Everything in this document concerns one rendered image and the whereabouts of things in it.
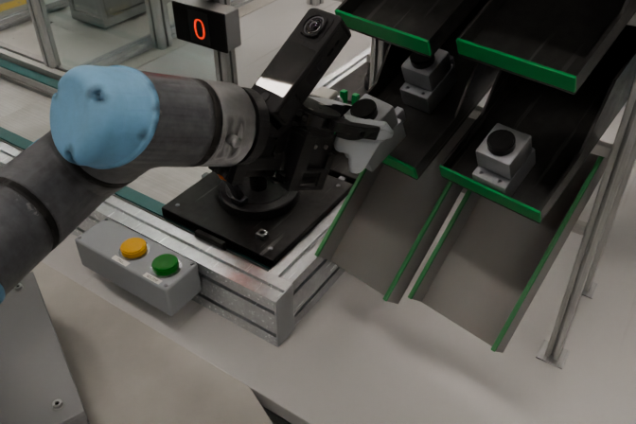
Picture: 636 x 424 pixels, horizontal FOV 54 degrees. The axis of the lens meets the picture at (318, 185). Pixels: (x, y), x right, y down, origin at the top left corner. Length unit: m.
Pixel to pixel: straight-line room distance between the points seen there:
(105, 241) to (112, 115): 0.63
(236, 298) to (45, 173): 0.51
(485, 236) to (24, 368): 0.63
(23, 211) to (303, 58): 0.27
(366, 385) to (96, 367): 0.40
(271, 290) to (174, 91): 0.50
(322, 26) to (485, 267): 0.42
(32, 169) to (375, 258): 0.52
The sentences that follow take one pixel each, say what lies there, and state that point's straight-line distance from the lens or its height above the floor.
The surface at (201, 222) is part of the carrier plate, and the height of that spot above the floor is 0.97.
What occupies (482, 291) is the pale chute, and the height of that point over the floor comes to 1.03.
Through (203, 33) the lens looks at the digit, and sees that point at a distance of 1.15.
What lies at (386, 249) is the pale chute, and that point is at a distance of 0.90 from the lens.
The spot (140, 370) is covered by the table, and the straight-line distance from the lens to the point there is 1.01.
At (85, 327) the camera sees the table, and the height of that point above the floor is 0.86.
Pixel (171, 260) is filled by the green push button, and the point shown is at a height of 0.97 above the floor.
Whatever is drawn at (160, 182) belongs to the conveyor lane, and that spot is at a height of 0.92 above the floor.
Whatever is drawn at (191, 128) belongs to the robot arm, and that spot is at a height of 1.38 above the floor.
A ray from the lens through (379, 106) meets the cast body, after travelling 0.71.
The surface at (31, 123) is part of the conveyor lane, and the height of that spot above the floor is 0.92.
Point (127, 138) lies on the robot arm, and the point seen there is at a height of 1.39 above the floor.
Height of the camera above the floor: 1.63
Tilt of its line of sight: 36 degrees down
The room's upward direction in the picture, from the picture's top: straight up
